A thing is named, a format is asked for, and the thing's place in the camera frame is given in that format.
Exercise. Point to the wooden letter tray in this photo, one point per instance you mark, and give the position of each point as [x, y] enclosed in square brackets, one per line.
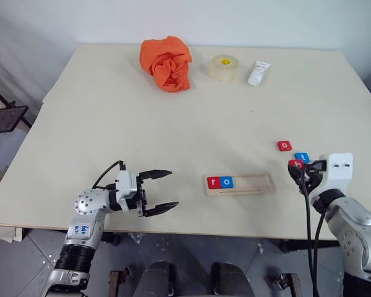
[253, 185]

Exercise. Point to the black table caster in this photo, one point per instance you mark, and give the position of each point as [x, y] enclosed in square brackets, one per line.
[111, 238]
[287, 246]

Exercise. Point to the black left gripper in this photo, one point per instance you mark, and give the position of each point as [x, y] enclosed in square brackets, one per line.
[141, 195]

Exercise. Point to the clear tape roll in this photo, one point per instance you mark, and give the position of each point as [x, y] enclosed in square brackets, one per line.
[224, 69]

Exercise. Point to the red letter o block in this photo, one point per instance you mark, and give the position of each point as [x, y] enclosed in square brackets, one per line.
[285, 146]

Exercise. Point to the red letter r block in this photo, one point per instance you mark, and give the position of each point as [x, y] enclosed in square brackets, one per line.
[213, 182]

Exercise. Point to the blue letter o block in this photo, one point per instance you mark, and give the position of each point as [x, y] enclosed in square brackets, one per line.
[227, 182]

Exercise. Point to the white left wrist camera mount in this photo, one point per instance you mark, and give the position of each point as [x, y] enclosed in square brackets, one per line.
[125, 185]

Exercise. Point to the white cream tube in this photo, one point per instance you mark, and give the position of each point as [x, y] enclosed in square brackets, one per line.
[258, 72]

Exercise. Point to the black stand with plate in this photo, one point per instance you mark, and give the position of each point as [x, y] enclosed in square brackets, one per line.
[6, 119]

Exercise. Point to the crumpled orange cloth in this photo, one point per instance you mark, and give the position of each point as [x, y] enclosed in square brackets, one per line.
[167, 62]

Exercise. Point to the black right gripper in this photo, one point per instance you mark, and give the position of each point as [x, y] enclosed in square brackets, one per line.
[317, 167]

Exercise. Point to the red letter b block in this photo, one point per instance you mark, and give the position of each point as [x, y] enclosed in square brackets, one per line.
[297, 163]

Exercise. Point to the dark rounded shape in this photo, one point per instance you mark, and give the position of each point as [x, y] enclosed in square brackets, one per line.
[156, 280]
[232, 280]

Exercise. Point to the blue letter t block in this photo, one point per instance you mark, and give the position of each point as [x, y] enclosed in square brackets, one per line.
[303, 157]

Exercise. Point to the white board stack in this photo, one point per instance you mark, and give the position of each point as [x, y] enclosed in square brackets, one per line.
[3, 232]

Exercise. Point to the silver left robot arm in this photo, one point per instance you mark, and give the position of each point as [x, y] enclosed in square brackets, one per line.
[86, 204]

